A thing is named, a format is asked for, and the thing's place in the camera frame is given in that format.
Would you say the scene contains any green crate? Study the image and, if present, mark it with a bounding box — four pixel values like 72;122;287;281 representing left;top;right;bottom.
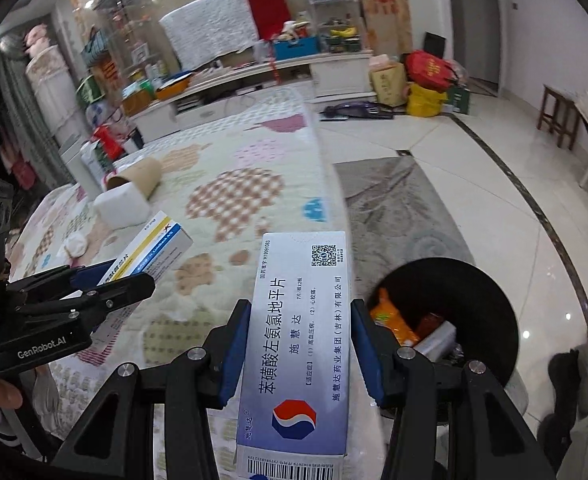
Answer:
76;77;102;106

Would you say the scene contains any red cloth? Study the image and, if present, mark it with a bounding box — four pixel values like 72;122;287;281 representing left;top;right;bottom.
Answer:
245;0;293;42

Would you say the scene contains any patchwork printed blanket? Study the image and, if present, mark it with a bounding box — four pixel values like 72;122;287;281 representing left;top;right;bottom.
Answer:
6;87;389;480

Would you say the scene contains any orange snack packet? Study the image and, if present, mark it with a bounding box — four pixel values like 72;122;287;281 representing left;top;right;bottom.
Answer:
370;287;421;347

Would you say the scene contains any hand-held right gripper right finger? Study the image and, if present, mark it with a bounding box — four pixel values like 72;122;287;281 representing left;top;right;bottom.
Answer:
350;299;557;480

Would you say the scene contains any crumpled white tissue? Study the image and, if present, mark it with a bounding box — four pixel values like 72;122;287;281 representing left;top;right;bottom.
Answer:
60;231;90;258

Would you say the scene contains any brown cardboard tube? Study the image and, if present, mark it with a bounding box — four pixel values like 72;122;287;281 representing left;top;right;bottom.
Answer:
104;156;163;200

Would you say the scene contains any white TV cabinet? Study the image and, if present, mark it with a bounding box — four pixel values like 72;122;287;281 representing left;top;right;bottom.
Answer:
131;52;375;143

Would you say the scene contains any green white packet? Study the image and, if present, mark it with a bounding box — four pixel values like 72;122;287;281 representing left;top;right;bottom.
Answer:
80;141;119;181

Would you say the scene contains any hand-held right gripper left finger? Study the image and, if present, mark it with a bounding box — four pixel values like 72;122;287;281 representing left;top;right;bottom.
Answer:
51;299;255;480

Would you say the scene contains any yellow striped medicine box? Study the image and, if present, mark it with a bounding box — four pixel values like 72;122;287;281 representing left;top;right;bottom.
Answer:
76;211;195;356

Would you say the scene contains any dark handheld vacuum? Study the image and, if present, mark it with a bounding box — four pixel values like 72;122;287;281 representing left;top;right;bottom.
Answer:
323;101;395;121

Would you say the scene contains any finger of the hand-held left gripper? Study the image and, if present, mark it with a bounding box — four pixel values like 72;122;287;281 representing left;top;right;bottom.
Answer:
14;274;155;333
4;259;119;306

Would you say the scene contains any yellow bag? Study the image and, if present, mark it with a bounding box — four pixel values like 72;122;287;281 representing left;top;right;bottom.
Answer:
406;82;449;117

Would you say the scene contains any black flat case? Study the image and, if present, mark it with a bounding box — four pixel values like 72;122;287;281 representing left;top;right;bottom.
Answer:
423;31;446;60

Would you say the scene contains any person's left hand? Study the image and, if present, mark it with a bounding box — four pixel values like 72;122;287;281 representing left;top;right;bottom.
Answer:
0;374;24;408

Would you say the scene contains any black trash bin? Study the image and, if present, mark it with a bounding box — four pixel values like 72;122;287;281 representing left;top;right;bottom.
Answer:
361;257;530;426

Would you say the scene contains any dark cloth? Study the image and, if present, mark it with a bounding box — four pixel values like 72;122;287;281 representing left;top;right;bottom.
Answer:
546;352;588;416

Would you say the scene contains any white blue medicine box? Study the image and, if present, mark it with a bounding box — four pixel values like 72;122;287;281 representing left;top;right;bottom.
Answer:
235;231;359;480

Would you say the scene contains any blue crate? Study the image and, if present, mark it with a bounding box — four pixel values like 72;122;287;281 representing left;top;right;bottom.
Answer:
273;37;321;60

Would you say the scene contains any orange box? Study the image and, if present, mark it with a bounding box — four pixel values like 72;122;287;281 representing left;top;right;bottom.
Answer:
122;82;157;116

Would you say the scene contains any white quilted cover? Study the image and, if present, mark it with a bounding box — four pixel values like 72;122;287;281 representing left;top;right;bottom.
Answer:
159;0;261;71

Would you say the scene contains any red tote bag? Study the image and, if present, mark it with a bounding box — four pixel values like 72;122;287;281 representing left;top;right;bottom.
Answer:
405;50;457;92

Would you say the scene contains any grey rug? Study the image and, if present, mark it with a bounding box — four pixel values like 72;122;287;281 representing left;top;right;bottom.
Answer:
333;156;477;301

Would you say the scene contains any dark wooden stool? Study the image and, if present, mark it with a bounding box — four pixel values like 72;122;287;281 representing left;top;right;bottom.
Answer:
538;85;582;150

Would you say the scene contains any green box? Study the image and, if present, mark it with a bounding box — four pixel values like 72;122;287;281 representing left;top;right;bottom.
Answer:
444;85;472;115

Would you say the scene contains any red shopping bag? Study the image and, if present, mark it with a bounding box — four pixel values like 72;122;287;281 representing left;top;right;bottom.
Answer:
91;125;125;158

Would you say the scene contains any lace covered standing appliance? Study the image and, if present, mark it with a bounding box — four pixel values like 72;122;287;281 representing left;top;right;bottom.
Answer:
26;52;82;146

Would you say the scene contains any white tissue block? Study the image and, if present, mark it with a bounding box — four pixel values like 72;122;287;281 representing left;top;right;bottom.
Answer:
94;181;151;228

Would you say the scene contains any clear display shelf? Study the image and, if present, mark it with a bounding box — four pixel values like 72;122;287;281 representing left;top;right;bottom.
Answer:
301;0;362;53

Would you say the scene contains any grey curtain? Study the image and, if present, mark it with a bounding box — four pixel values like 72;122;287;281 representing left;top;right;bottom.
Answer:
0;50;74;186

